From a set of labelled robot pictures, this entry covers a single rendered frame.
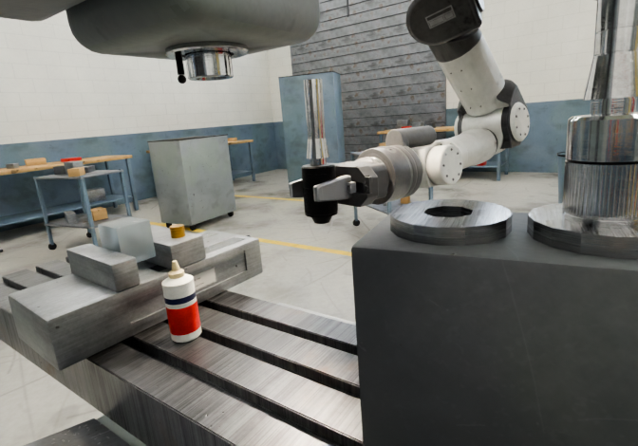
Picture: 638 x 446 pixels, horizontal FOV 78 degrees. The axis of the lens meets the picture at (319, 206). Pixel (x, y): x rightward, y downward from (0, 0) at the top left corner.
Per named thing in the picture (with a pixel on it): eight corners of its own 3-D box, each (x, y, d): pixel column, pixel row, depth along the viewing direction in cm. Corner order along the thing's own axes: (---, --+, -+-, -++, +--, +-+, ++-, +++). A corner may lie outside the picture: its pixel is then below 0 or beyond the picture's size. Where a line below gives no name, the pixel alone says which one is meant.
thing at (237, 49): (213, 63, 48) (212, 56, 48) (265, 52, 43) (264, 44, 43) (148, 58, 41) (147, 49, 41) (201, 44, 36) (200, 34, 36)
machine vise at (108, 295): (214, 260, 84) (206, 210, 81) (263, 272, 75) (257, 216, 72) (18, 338, 57) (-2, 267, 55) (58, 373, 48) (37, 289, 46)
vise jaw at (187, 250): (157, 245, 73) (153, 225, 72) (207, 258, 64) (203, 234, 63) (124, 255, 69) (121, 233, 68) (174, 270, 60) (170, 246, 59)
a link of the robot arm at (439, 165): (372, 199, 68) (413, 189, 75) (424, 200, 60) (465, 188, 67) (365, 134, 67) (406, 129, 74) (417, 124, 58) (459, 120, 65)
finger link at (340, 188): (312, 181, 51) (347, 175, 55) (314, 206, 51) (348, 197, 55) (320, 182, 50) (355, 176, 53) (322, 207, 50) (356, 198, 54)
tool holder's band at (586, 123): (550, 133, 27) (551, 118, 27) (606, 127, 28) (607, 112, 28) (616, 134, 22) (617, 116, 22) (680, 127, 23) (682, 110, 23)
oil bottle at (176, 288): (189, 325, 57) (178, 253, 55) (208, 331, 55) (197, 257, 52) (165, 339, 54) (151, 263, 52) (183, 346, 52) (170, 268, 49)
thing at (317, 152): (304, 164, 55) (297, 82, 53) (325, 162, 56) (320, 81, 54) (310, 166, 52) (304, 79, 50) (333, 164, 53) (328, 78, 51)
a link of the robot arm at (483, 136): (434, 174, 79) (481, 155, 91) (482, 172, 71) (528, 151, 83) (425, 121, 77) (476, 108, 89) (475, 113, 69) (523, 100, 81)
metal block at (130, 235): (137, 250, 66) (130, 215, 64) (156, 256, 62) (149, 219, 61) (104, 261, 62) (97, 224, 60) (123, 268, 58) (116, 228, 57)
